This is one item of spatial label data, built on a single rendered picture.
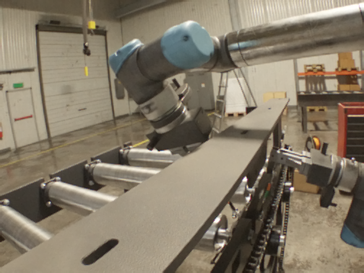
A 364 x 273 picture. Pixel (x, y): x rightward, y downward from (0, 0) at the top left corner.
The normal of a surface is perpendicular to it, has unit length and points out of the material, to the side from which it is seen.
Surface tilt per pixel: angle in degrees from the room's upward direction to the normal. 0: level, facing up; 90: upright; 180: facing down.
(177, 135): 116
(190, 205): 0
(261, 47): 110
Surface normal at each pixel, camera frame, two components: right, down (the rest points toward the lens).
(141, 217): -0.11, -0.97
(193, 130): -0.37, 0.64
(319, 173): -0.47, 0.19
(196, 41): 0.74, -0.15
